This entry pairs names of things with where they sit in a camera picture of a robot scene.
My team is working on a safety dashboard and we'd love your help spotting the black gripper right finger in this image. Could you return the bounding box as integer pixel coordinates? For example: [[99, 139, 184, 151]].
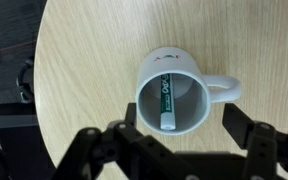
[[222, 102, 288, 180]]

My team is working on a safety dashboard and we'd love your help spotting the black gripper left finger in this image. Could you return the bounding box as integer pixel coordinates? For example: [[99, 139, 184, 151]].
[[49, 102, 198, 180]]

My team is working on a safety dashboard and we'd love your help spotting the green Expo marker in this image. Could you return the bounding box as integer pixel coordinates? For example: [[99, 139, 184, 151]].
[[159, 73, 177, 131]]

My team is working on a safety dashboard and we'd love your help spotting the white ceramic mug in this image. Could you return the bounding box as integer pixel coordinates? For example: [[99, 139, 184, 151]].
[[135, 46, 243, 136]]

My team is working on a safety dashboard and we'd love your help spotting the black mesh office chair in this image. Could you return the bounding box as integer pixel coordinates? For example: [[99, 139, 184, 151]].
[[0, 57, 57, 180]]

